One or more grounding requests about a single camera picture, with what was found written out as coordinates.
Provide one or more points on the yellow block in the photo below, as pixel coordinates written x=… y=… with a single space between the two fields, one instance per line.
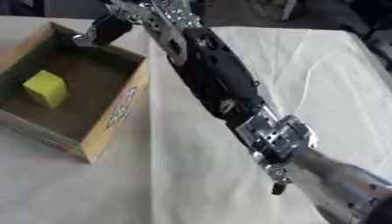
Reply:
x=47 y=89

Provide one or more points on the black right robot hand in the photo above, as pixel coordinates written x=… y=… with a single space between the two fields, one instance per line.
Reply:
x=111 y=29

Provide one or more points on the tan cardboard box brown inside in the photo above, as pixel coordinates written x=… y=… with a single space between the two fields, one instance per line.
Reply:
x=97 y=84

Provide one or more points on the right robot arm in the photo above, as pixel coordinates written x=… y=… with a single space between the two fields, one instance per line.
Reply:
x=219 y=78

